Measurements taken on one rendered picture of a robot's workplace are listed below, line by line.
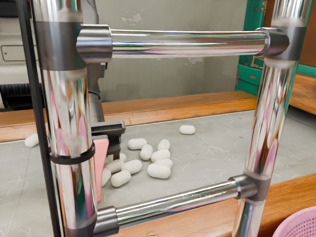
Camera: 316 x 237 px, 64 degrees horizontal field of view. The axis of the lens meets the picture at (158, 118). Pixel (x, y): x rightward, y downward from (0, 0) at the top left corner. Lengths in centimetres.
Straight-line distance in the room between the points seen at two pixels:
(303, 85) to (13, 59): 88
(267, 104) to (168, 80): 247
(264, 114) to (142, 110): 43
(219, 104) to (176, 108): 13
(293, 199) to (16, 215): 35
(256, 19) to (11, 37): 78
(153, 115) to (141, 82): 197
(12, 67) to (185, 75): 200
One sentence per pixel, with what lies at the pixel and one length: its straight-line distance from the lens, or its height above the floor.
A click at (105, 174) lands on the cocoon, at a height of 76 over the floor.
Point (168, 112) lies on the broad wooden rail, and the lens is 62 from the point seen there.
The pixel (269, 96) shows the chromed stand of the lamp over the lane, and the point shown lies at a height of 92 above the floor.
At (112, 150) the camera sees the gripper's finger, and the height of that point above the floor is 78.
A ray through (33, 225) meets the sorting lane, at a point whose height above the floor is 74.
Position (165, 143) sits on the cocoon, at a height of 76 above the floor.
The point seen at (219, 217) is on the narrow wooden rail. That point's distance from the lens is 32.
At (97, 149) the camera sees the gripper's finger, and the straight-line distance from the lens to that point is 34.
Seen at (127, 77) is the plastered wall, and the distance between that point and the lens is 252.
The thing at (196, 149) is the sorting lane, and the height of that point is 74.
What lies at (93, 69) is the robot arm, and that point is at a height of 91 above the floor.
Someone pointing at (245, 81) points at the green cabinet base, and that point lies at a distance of 86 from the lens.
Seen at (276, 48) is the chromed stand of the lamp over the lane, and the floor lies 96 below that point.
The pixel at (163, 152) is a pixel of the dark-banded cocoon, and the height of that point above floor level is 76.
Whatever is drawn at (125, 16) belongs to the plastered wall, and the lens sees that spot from 246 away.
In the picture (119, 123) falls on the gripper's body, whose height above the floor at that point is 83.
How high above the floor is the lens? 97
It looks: 22 degrees down
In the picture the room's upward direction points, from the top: 2 degrees clockwise
